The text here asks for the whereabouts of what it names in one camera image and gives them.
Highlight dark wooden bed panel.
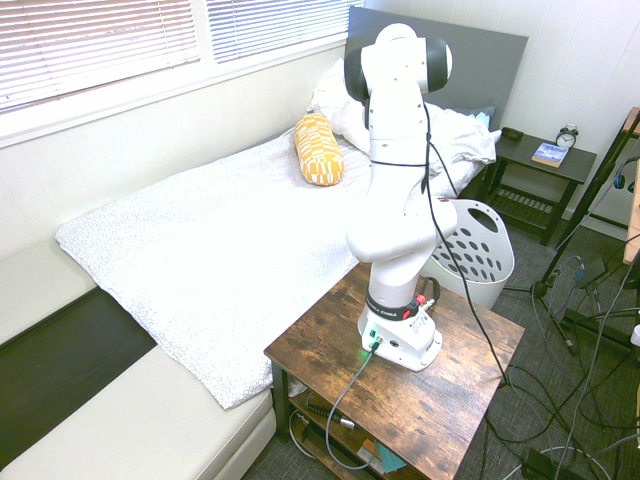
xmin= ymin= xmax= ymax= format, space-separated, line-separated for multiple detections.
xmin=0 ymin=287 xmax=159 ymax=442

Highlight white perforated laundry basket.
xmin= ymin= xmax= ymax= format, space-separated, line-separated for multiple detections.
xmin=428 ymin=198 xmax=516 ymax=311

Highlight blue paperback book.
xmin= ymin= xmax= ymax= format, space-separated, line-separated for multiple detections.
xmin=530 ymin=141 xmax=570 ymax=169

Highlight black nightstand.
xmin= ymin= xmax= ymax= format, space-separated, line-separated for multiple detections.
xmin=458 ymin=127 xmax=599 ymax=247

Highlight blue headphones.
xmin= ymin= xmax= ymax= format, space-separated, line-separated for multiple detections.
xmin=612 ymin=156 xmax=640 ymax=195

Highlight grey base cable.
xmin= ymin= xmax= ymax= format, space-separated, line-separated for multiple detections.
xmin=324 ymin=343 xmax=383 ymax=472

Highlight white circle-print duvet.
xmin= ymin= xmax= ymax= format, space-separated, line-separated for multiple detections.
xmin=54 ymin=130 xmax=375 ymax=412

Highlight white plain pillow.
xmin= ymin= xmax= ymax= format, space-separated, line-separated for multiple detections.
xmin=306 ymin=59 xmax=359 ymax=116
xmin=329 ymin=99 xmax=372 ymax=155

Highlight teal paper sheet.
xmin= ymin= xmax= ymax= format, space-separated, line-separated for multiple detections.
xmin=374 ymin=441 xmax=408 ymax=475

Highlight cream bed mattress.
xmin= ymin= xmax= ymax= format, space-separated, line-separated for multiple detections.
xmin=0 ymin=239 xmax=277 ymax=480

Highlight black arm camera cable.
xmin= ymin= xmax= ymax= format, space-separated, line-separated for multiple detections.
xmin=368 ymin=99 xmax=513 ymax=387

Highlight thick black base cable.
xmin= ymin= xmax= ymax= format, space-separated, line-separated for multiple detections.
xmin=421 ymin=276 xmax=442 ymax=307

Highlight rustic wooden side table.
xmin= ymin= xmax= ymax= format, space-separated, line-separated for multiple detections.
xmin=263 ymin=259 xmax=526 ymax=480

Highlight grey upholstered headboard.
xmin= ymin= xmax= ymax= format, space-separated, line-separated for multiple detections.
xmin=344 ymin=5 xmax=530 ymax=139

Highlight black alarm clock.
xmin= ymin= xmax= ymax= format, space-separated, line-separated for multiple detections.
xmin=555 ymin=123 xmax=581 ymax=150

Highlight black stand with boom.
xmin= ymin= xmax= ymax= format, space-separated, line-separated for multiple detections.
xmin=503 ymin=106 xmax=640 ymax=357

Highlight yellow patterned bolster pillow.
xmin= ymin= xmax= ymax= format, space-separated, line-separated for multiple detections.
xmin=292 ymin=113 xmax=348 ymax=188

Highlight wide white window blind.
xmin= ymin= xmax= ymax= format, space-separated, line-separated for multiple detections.
xmin=0 ymin=0 xmax=202 ymax=115

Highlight dark blue-grey pillow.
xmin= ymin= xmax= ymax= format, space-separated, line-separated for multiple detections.
xmin=449 ymin=104 xmax=497 ymax=127

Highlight narrow white window blind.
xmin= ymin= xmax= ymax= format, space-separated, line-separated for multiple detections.
xmin=205 ymin=0 xmax=352 ymax=65

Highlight black power adapter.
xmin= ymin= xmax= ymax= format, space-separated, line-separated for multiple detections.
xmin=578 ymin=257 xmax=609 ymax=290

